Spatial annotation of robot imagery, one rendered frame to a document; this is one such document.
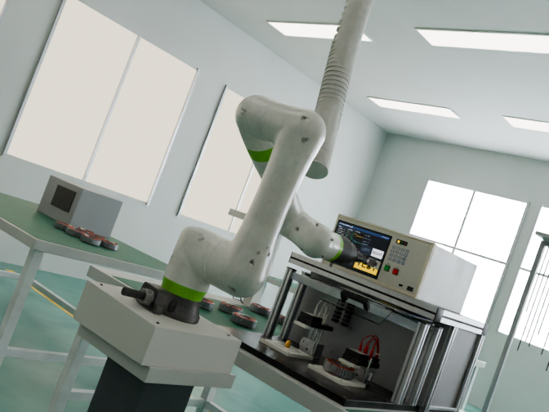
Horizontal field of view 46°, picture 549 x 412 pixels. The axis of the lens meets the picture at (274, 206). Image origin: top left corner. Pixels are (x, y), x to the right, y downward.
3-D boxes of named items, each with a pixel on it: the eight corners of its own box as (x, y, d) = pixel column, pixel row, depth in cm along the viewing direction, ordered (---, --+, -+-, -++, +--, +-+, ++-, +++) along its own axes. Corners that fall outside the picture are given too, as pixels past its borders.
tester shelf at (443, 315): (434, 320, 214) (439, 307, 214) (287, 261, 260) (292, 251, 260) (485, 336, 246) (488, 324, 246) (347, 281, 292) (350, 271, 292)
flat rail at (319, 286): (419, 333, 215) (422, 325, 215) (287, 277, 257) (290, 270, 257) (421, 333, 216) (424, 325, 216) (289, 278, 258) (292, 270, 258)
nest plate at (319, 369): (341, 385, 209) (341, 381, 209) (306, 366, 220) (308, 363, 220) (364, 387, 220) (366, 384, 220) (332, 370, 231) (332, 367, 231)
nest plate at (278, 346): (287, 356, 226) (288, 353, 226) (258, 340, 236) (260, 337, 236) (312, 360, 237) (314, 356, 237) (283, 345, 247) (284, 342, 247)
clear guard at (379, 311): (378, 324, 197) (386, 306, 198) (320, 299, 214) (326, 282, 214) (426, 337, 221) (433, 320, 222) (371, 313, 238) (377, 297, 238)
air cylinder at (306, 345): (312, 357, 243) (317, 343, 243) (297, 350, 248) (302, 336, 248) (319, 358, 246) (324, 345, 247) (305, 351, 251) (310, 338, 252)
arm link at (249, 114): (255, 117, 170) (283, 91, 176) (220, 107, 177) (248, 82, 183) (271, 168, 182) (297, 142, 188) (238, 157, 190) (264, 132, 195)
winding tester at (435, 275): (414, 298, 223) (435, 243, 224) (320, 262, 253) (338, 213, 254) (461, 314, 252) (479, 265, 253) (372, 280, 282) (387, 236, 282)
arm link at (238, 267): (235, 302, 160) (319, 105, 162) (191, 278, 170) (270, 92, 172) (263, 308, 171) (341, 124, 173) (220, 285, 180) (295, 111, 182)
